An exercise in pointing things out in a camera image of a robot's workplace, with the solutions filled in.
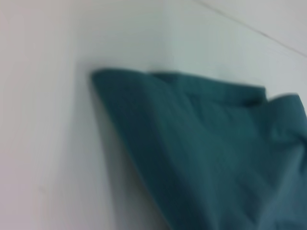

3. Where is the teal t-shirt with beige print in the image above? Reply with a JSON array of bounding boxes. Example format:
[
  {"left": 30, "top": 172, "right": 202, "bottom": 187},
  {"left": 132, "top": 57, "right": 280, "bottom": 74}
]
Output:
[{"left": 91, "top": 68, "right": 307, "bottom": 230}]

